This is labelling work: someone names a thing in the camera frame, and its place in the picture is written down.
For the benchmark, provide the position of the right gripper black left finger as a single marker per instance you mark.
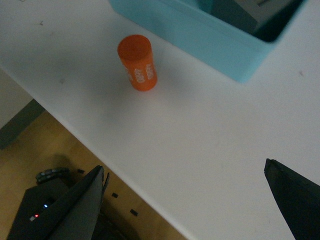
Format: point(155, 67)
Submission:
point(72, 210)

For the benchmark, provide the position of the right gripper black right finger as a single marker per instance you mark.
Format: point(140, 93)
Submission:
point(297, 198)

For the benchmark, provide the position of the gray block square hole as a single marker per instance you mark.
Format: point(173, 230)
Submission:
point(249, 15)

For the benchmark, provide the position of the light blue plastic box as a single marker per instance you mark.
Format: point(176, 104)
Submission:
point(189, 25)

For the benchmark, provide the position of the black device with LEDs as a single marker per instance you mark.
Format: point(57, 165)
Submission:
point(32, 202)

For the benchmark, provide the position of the orange cylinder white print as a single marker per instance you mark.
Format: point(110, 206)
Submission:
point(136, 54)

